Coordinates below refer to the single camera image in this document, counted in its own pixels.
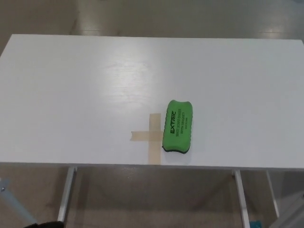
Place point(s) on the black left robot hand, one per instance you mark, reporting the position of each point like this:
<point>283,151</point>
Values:
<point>47,225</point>

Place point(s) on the green whiteboard eraser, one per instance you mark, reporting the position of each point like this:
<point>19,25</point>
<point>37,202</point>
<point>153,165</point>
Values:
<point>178,126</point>

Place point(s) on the white table leg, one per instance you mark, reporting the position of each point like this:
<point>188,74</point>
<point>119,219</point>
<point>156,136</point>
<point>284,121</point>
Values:
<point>67,192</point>
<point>241,197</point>
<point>272,192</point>

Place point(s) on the blue-grey metal stand bar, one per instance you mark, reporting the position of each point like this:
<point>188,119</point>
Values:
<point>13,204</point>

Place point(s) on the small teal object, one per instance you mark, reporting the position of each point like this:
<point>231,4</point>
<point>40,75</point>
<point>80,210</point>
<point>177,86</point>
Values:
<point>255,224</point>

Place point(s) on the grey metal stand bar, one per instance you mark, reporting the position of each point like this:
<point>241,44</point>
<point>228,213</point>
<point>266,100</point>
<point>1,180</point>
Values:
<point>293,211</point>

